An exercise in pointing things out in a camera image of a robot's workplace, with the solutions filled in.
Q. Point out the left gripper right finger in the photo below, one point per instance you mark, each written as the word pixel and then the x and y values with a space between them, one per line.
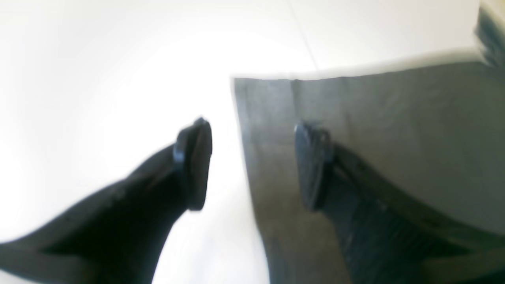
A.
pixel 386 236

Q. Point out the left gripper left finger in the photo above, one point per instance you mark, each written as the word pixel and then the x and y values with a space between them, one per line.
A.
pixel 116 235

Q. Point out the grey T-shirt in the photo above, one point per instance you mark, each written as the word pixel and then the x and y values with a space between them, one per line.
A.
pixel 436 132

